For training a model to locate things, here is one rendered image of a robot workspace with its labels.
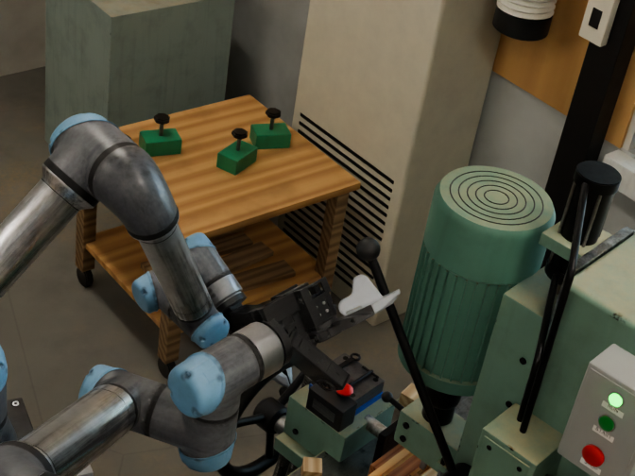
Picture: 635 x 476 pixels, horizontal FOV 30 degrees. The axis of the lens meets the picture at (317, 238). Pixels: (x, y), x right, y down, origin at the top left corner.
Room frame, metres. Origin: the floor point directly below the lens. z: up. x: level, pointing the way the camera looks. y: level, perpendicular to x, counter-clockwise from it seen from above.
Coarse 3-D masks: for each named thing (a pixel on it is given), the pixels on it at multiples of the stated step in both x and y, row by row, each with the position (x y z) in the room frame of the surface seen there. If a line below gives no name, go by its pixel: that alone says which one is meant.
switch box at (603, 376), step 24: (600, 360) 1.14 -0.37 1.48; (624, 360) 1.14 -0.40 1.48; (600, 384) 1.11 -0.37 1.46; (624, 384) 1.10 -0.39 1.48; (576, 408) 1.13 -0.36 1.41; (600, 408) 1.11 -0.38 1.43; (624, 408) 1.09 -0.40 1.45; (576, 432) 1.12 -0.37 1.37; (624, 432) 1.08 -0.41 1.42; (576, 456) 1.11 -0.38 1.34; (624, 456) 1.08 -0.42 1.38
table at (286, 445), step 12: (396, 408) 1.62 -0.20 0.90; (456, 408) 1.64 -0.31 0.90; (468, 408) 1.65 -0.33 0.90; (396, 420) 1.58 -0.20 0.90; (276, 444) 1.52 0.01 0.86; (288, 444) 1.51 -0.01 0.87; (372, 444) 1.51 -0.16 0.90; (288, 456) 1.50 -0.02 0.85; (300, 456) 1.49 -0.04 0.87; (312, 456) 1.49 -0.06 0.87; (324, 456) 1.47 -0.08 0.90; (360, 456) 1.48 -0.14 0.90; (372, 456) 1.48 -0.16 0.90; (300, 468) 1.43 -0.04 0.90; (324, 468) 1.44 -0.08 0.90; (336, 468) 1.44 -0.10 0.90; (348, 468) 1.45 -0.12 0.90; (360, 468) 1.45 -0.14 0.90
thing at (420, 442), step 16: (416, 400) 1.46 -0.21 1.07; (400, 416) 1.43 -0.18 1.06; (416, 416) 1.42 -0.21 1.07; (400, 432) 1.43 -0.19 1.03; (416, 432) 1.41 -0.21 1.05; (432, 432) 1.39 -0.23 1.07; (448, 432) 1.40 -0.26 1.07; (416, 448) 1.40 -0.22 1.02; (432, 448) 1.39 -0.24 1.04; (432, 464) 1.38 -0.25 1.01
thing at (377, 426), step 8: (368, 416) 1.52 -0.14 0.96; (368, 424) 1.50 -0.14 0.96; (376, 424) 1.50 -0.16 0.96; (392, 424) 1.47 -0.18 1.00; (376, 432) 1.49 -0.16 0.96; (384, 432) 1.45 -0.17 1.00; (392, 432) 1.46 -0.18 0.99; (384, 440) 1.44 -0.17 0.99; (392, 440) 1.46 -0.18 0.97; (376, 448) 1.45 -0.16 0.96; (384, 448) 1.44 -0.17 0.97; (392, 448) 1.46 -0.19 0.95; (376, 456) 1.44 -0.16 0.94
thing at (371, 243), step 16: (368, 240) 1.38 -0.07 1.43; (368, 256) 1.36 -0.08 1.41; (384, 288) 1.35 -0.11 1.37; (400, 320) 1.34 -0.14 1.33; (400, 336) 1.32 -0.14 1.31; (416, 368) 1.30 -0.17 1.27; (416, 384) 1.29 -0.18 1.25; (432, 416) 1.27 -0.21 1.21; (448, 448) 1.26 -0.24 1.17; (448, 464) 1.24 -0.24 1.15; (464, 464) 1.26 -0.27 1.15
